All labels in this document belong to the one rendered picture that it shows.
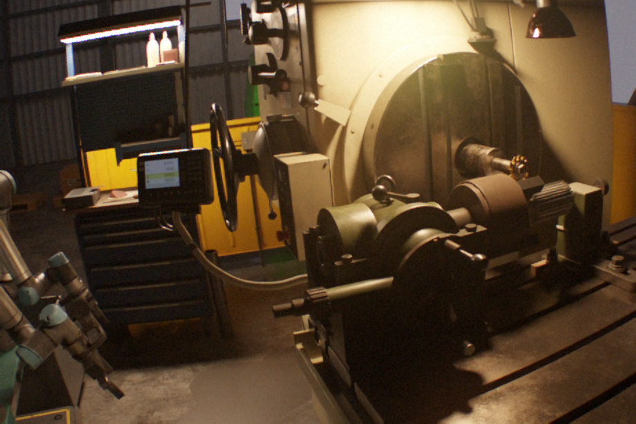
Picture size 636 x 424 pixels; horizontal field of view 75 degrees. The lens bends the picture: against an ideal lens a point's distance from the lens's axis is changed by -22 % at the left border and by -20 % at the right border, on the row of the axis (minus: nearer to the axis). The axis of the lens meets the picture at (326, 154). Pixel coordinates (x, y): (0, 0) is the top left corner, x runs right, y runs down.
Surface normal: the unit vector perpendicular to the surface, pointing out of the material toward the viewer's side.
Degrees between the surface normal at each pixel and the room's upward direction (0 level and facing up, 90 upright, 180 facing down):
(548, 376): 0
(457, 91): 90
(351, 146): 90
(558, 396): 0
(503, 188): 32
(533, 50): 90
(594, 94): 90
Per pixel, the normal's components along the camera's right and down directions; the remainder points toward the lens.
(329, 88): 0.31, 0.13
